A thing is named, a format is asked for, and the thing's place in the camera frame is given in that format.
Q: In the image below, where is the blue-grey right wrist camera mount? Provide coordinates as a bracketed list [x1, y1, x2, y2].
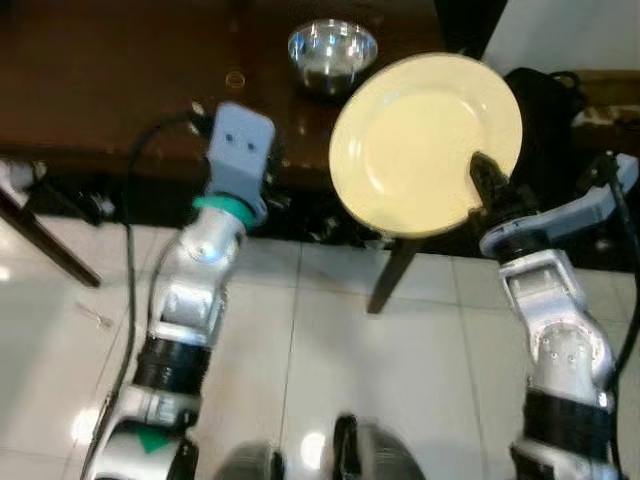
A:
[538, 153, 640, 241]

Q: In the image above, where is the robot leg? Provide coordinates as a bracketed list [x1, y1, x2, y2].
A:
[333, 413, 429, 480]
[213, 440, 288, 480]

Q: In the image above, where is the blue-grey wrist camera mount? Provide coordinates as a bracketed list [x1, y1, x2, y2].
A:
[538, 153, 640, 241]
[206, 101, 277, 204]

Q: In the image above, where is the black backpack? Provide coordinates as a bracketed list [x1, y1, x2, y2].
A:
[503, 67, 601, 236]

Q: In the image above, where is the yellow plate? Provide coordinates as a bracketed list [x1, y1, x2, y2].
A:
[328, 53, 525, 240]

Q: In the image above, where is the wooden bench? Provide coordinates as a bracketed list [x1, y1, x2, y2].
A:
[572, 68, 640, 129]

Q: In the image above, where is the black upright board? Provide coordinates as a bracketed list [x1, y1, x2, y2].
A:
[434, 0, 509, 61]

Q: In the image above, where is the steel bowl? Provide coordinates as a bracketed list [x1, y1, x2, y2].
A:
[287, 18, 380, 99]

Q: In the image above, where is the robot left leg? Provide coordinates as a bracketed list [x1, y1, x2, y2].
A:
[213, 440, 288, 480]

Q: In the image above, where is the dark wooden table leg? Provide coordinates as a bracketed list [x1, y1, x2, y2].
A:
[366, 236, 423, 317]
[0, 185, 102, 290]

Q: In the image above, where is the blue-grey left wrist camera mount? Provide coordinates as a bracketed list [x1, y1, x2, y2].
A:
[206, 101, 277, 204]

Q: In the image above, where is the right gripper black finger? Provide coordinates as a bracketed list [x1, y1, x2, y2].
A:
[470, 152, 513, 206]

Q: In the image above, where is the robot right leg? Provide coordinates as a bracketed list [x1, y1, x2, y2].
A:
[333, 413, 429, 480]

